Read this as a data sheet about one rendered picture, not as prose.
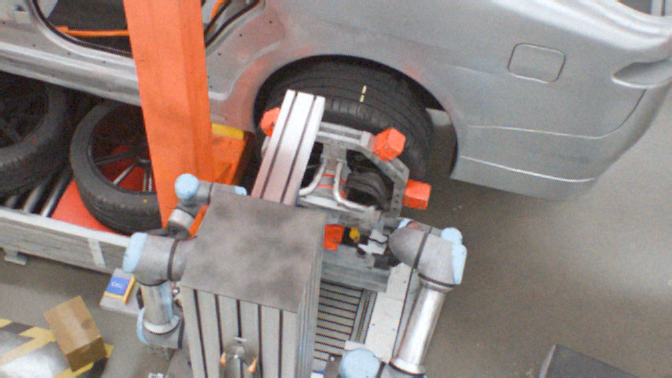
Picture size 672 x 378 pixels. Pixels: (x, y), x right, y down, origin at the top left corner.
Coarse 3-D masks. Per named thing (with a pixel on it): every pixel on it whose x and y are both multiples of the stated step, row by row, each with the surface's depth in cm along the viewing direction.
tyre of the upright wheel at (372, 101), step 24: (312, 72) 343; (336, 72) 340; (360, 72) 339; (336, 96) 333; (360, 96) 333; (384, 96) 337; (408, 96) 344; (336, 120) 334; (360, 120) 331; (384, 120) 332; (408, 120) 340; (408, 144) 337; (432, 144) 363; (408, 168) 346
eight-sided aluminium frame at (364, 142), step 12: (324, 132) 333; (336, 132) 333; (348, 132) 331; (360, 132) 331; (264, 144) 345; (336, 144) 332; (348, 144) 330; (360, 144) 328; (372, 144) 331; (264, 156) 348; (372, 156) 332; (384, 168) 336; (396, 168) 340; (396, 180) 340; (396, 192) 346; (396, 204) 352; (348, 216) 372; (384, 216) 361; (396, 216) 359
